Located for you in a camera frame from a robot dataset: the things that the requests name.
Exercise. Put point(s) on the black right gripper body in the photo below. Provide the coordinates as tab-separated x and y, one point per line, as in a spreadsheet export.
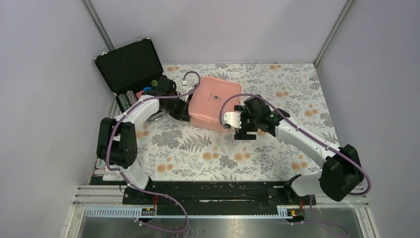
248	124

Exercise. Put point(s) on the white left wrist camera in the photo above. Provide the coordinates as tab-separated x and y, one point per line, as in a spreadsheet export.
186	90

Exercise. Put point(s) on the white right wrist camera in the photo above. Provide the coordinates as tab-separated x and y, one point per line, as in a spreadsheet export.
232	119

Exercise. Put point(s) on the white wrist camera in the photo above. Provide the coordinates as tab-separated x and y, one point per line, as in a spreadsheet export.
232	119
186	90

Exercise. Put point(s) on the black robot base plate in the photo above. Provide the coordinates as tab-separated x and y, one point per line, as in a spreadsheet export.
219	198

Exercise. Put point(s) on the pink medicine kit bag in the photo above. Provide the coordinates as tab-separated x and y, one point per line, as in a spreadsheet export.
206	102

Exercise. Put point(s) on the black poker chip case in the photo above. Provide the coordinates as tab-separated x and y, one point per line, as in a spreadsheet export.
130	68

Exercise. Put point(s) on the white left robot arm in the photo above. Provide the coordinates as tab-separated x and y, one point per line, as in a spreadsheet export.
117	142

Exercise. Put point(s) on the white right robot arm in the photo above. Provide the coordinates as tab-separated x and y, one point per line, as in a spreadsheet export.
340	168

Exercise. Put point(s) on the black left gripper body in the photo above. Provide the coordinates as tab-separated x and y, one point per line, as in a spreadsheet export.
177	107

